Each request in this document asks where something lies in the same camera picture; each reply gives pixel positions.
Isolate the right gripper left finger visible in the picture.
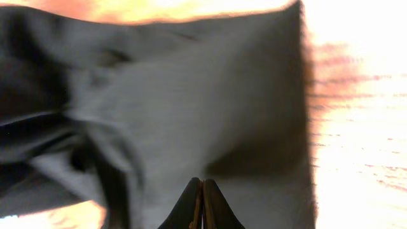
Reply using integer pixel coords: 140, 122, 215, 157
158, 177, 203, 229

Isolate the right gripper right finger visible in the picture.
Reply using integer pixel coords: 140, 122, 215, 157
203, 179, 245, 229

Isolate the black t-shirt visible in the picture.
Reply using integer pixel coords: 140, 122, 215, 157
1, 1, 315, 229

